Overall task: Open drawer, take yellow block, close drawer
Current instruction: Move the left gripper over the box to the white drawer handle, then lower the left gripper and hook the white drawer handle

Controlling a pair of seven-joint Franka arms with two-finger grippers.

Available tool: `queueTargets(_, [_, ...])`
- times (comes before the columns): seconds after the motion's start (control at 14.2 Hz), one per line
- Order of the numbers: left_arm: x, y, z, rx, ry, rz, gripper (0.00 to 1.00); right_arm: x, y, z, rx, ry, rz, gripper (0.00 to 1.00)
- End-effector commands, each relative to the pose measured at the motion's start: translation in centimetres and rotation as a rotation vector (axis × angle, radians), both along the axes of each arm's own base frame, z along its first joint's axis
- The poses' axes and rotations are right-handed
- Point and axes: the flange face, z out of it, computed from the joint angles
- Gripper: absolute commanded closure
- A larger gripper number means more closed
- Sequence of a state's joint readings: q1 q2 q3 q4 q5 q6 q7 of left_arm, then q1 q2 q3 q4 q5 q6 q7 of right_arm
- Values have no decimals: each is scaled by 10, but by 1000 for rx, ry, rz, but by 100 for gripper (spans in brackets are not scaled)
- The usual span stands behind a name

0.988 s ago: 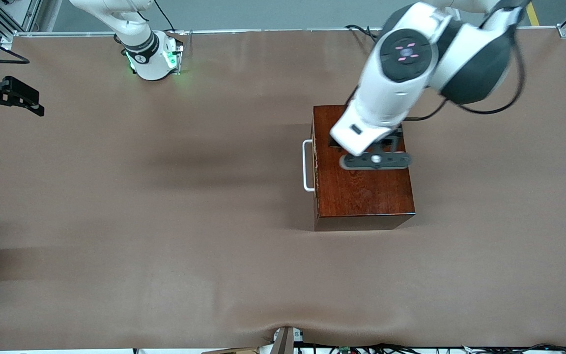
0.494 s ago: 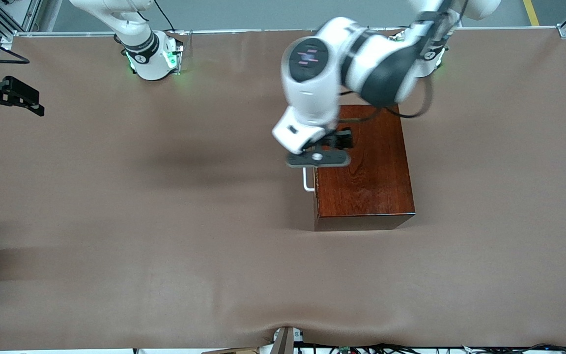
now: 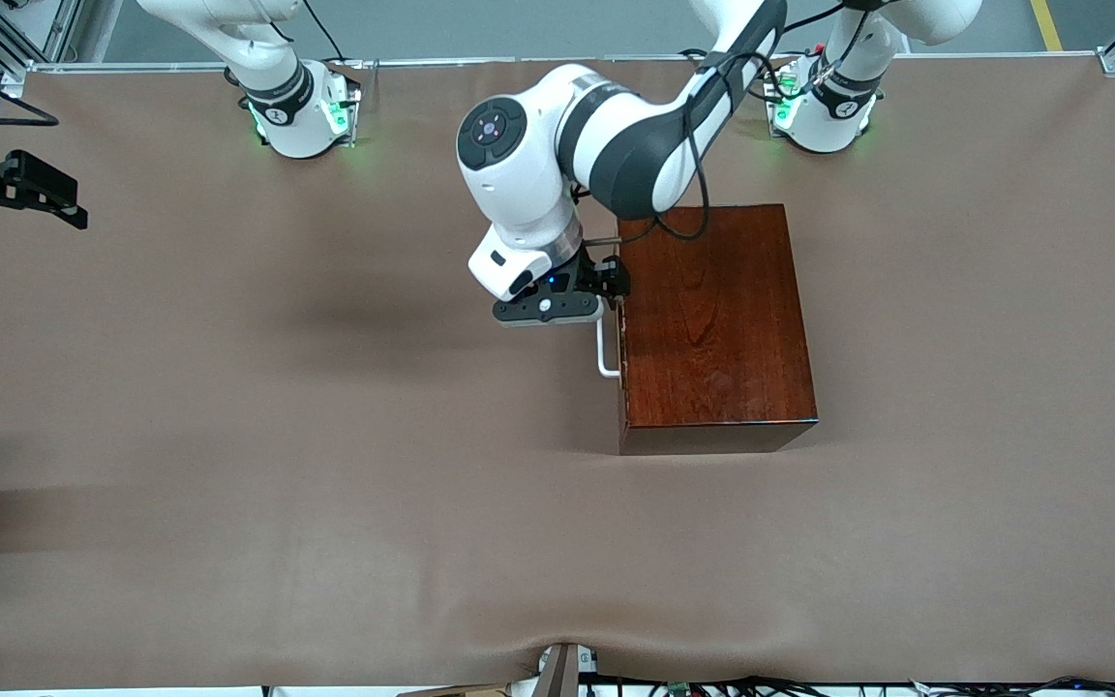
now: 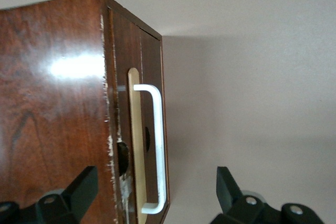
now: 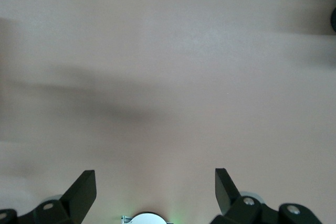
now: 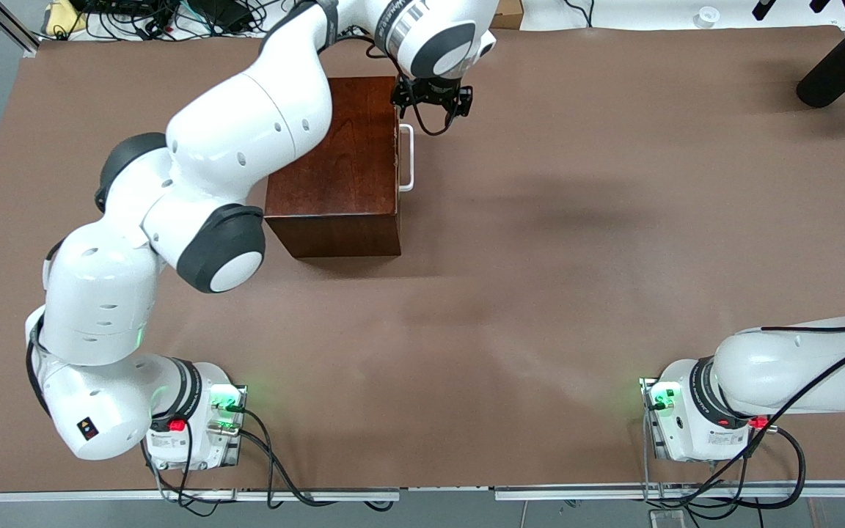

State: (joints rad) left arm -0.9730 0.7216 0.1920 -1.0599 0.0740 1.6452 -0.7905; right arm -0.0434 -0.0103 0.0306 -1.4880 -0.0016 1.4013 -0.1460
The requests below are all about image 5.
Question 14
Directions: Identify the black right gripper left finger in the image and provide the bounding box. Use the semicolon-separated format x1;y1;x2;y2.
0;169;98;224

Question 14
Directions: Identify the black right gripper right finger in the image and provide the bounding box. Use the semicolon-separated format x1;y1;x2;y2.
209;167;323;224

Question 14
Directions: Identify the black round object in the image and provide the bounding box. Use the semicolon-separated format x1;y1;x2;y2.
330;7;336;34

